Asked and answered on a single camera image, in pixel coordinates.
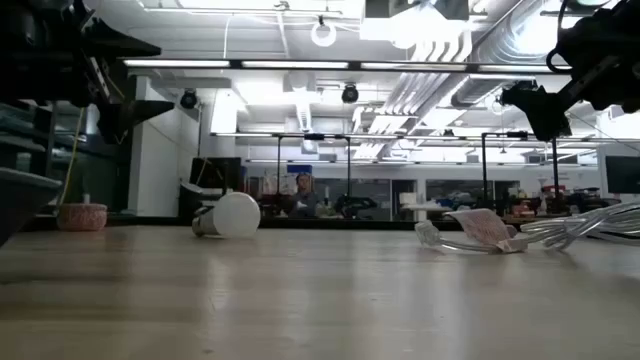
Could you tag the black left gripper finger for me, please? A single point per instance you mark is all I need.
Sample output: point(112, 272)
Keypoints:
point(120, 117)
point(110, 45)

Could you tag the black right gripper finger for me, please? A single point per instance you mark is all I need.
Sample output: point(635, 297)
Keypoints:
point(547, 115)

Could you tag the white lightbulb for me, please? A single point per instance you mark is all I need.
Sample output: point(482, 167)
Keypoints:
point(235, 215)

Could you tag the black background robot arm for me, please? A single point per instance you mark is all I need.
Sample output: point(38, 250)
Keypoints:
point(355, 205)

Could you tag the black ceiling spotlight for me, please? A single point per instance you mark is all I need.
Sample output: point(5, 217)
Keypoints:
point(350, 94)
point(188, 99)

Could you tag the dark storage shelf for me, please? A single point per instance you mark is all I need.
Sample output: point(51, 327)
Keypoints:
point(25, 125)

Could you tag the pink knitted ball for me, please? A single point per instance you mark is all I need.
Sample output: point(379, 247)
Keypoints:
point(82, 217)

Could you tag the long ceiling light bar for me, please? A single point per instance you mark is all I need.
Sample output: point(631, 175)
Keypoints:
point(300, 64)

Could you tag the person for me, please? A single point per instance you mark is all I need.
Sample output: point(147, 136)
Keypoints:
point(303, 197)

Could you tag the black metal rig frame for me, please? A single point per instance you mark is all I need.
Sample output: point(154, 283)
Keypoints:
point(484, 165)

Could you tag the silver ventilation duct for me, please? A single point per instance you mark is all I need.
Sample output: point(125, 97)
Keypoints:
point(505, 45)

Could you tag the black wall monitor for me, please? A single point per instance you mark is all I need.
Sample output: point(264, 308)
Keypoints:
point(622, 175)

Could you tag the black aluminium table frame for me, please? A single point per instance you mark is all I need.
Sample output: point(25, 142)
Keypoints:
point(325, 223)

